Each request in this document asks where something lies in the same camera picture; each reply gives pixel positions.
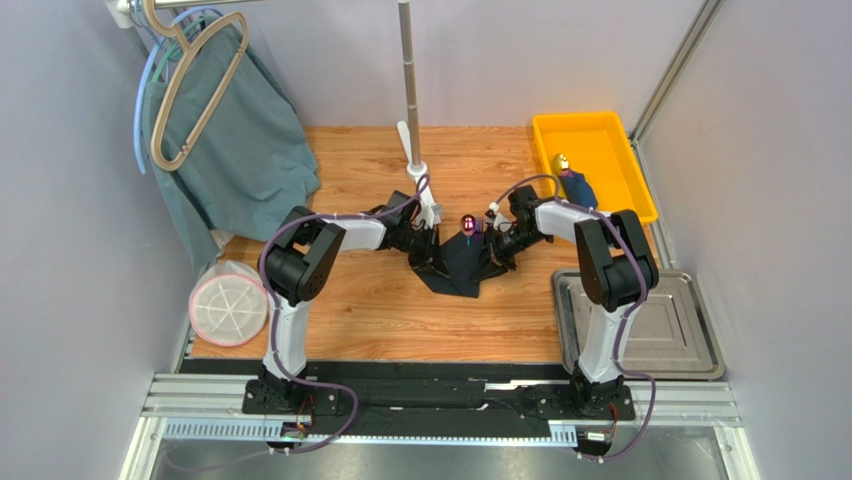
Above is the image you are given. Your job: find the aluminium frame rail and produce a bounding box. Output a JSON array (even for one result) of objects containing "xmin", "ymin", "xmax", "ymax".
[{"xmin": 120, "ymin": 360, "xmax": 759, "ymax": 479}]

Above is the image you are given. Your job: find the pink rimmed white mesh basket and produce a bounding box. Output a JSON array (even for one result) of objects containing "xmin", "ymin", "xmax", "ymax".
[{"xmin": 188, "ymin": 260, "xmax": 269, "ymax": 347}]

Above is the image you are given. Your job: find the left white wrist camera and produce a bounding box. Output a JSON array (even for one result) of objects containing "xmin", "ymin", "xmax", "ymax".
[{"xmin": 424, "ymin": 203, "xmax": 443, "ymax": 228}]

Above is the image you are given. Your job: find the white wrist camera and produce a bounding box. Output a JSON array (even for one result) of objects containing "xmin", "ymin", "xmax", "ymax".
[
  {"xmin": 424, "ymin": 203, "xmax": 443, "ymax": 228},
  {"xmin": 485, "ymin": 202, "xmax": 512, "ymax": 232}
]

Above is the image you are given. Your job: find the iridescent purple spoon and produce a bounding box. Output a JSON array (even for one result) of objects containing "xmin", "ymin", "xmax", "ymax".
[{"xmin": 460, "ymin": 214, "xmax": 479, "ymax": 245}]

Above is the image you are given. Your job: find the green clothes hanger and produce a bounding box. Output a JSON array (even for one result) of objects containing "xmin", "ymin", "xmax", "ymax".
[{"xmin": 153, "ymin": 16, "xmax": 207, "ymax": 80}]

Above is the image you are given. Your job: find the metal tray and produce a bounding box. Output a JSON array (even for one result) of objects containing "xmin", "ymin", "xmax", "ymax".
[{"xmin": 551, "ymin": 269, "xmax": 725, "ymax": 381}]

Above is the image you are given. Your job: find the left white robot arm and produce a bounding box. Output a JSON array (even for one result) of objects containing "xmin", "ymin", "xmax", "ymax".
[{"xmin": 243, "ymin": 191, "xmax": 451, "ymax": 414}]

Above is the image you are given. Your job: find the rolled dark blue napkin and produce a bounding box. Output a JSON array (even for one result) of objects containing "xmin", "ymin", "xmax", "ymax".
[{"xmin": 559, "ymin": 170, "xmax": 599, "ymax": 209}]

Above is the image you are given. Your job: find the white stand base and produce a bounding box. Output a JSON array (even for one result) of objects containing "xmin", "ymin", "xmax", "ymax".
[{"xmin": 396, "ymin": 120, "xmax": 438, "ymax": 226}]

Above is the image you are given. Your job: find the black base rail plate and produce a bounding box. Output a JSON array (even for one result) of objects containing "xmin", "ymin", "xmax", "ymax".
[{"xmin": 179, "ymin": 359, "xmax": 637, "ymax": 439}]

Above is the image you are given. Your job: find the black paper napkin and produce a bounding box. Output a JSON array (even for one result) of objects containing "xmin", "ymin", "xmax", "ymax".
[{"xmin": 416, "ymin": 233, "xmax": 487, "ymax": 298}]

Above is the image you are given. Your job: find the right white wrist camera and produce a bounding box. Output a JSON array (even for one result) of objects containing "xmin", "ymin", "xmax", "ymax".
[{"xmin": 485, "ymin": 202, "xmax": 512, "ymax": 232}]

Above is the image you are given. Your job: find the beige clothes hanger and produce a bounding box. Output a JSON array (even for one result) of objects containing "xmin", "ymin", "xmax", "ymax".
[{"xmin": 142, "ymin": 0, "xmax": 250, "ymax": 173}]

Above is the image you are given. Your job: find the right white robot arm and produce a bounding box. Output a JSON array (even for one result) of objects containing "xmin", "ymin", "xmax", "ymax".
[{"xmin": 470, "ymin": 185, "xmax": 659, "ymax": 417}]

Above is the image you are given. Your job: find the yellow plastic bin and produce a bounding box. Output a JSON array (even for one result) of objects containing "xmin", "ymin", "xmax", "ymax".
[{"xmin": 532, "ymin": 111, "xmax": 658, "ymax": 226}]

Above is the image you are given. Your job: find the metal stand pole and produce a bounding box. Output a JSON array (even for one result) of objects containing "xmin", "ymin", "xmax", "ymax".
[{"xmin": 397, "ymin": 0, "xmax": 428, "ymax": 180}]

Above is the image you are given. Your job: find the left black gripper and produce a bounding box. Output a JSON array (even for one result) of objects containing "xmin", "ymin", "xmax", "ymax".
[{"xmin": 396, "ymin": 226, "xmax": 450, "ymax": 280}]

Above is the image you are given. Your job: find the teal hanging cloth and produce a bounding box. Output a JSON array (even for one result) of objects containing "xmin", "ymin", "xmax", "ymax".
[{"xmin": 142, "ymin": 26, "xmax": 321, "ymax": 269}]

